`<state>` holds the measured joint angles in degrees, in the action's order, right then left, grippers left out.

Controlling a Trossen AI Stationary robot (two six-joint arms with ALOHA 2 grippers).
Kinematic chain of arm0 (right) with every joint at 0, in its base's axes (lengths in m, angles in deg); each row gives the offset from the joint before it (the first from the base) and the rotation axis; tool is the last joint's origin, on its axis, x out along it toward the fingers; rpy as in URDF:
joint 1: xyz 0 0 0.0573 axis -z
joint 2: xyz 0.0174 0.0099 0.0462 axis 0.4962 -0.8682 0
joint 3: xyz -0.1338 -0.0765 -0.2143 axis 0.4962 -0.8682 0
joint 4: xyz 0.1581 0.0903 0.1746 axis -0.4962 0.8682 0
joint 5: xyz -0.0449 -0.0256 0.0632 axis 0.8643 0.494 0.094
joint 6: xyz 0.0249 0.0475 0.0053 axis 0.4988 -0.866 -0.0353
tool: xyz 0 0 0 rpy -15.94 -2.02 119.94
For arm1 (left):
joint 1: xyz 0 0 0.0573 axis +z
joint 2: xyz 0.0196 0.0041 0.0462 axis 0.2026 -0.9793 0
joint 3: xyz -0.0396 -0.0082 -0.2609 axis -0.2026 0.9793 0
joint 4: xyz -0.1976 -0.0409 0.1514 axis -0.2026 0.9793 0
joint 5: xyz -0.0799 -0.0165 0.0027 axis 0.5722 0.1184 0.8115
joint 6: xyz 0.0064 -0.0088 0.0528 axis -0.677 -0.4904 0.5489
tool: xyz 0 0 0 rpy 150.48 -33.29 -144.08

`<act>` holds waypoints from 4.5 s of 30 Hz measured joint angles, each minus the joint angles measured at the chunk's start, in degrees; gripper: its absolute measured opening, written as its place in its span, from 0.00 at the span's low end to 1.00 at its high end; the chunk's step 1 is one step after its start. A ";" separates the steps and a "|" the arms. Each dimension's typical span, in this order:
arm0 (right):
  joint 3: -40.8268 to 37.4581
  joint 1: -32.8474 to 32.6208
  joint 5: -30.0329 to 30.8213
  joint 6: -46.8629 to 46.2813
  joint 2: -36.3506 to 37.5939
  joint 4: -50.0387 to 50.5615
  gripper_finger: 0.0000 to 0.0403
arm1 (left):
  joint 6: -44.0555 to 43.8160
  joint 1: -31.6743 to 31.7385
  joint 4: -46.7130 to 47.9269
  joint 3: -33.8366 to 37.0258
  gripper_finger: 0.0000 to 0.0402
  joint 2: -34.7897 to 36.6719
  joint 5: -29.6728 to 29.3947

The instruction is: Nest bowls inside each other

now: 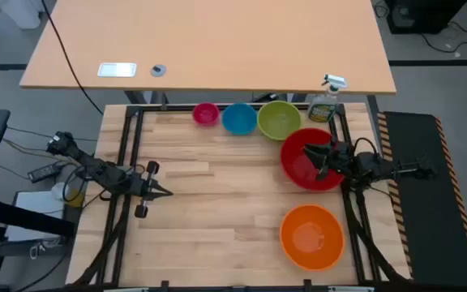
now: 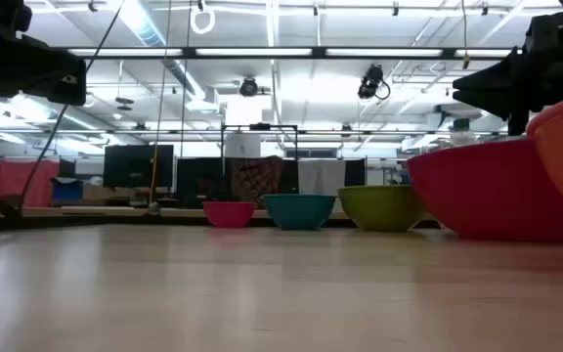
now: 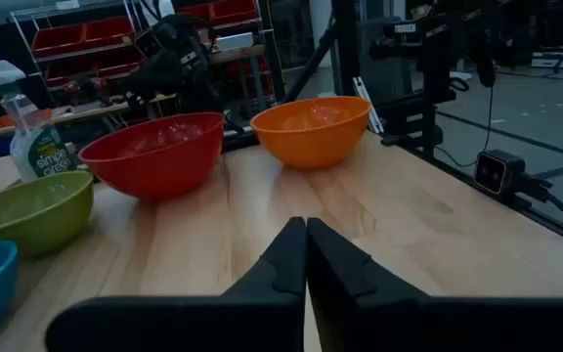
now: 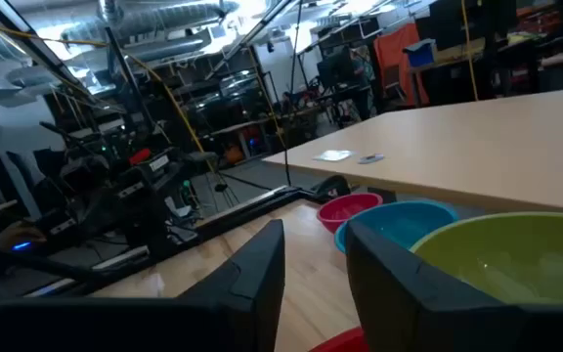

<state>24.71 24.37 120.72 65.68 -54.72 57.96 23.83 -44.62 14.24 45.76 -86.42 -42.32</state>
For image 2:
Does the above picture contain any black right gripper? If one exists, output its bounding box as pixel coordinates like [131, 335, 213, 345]
[452, 44, 563, 137]

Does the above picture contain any large red bowl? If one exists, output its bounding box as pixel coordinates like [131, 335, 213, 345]
[406, 139, 563, 242]

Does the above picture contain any red cloth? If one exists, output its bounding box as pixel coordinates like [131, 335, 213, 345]
[0, 157, 62, 208]

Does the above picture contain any blue box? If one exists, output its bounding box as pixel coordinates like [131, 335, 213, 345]
[50, 176, 85, 201]

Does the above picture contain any black monitor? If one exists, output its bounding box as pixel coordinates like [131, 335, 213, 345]
[103, 144, 176, 190]

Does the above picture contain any green bowl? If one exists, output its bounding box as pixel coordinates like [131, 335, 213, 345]
[336, 184, 423, 233]

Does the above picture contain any black screen panel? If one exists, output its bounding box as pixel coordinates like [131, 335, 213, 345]
[175, 156, 225, 208]

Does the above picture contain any white cloth sheet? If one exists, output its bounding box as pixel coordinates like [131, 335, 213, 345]
[296, 159, 347, 198]

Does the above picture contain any round black ceiling fixture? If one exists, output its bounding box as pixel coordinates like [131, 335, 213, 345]
[238, 76, 260, 98]

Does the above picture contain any white bucket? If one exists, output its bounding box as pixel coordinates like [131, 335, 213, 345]
[224, 131, 262, 159]

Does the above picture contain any small pink bowl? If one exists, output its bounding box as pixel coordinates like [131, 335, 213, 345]
[201, 200, 257, 230]

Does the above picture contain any teal bowl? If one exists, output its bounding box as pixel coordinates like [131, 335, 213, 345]
[261, 193, 337, 232]

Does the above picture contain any patterned brown cloth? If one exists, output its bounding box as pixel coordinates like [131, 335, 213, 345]
[229, 155, 285, 205]

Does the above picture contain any thin black cable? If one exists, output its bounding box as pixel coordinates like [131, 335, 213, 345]
[17, 0, 127, 212]

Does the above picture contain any cable with yellow plug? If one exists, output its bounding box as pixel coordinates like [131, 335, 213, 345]
[459, 0, 472, 70]

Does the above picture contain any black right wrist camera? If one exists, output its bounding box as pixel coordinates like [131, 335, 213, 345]
[525, 10, 563, 50]

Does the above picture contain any black overhead camera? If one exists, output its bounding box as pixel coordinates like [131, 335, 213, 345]
[357, 63, 392, 102]

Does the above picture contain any yellow hanging cord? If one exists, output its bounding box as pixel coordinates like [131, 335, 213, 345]
[147, 0, 174, 206]

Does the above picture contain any white hanging ring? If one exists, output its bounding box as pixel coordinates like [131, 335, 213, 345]
[189, 3, 216, 36]

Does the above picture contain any black light bar frame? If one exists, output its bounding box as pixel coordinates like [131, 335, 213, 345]
[65, 46, 523, 61]

